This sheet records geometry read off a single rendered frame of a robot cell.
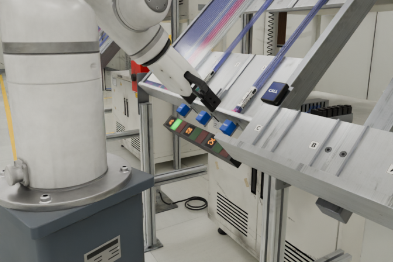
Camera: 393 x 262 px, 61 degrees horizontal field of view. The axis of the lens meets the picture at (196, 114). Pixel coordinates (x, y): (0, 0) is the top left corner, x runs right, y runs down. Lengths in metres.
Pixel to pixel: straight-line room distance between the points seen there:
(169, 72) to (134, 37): 0.09
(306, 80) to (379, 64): 2.07
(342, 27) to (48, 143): 0.67
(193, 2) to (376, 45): 1.39
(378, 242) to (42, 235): 0.55
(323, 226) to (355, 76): 1.98
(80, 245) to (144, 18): 0.34
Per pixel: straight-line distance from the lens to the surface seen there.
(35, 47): 0.44
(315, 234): 1.15
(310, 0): 1.01
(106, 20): 0.61
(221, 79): 0.95
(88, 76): 0.46
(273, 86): 0.72
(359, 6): 0.91
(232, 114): 0.77
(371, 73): 2.87
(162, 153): 2.30
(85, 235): 0.49
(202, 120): 0.86
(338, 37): 0.85
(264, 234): 0.82
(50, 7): 0.44
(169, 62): 0.63
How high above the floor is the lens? 0.91
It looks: 13 degrees down
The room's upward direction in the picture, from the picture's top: straight up
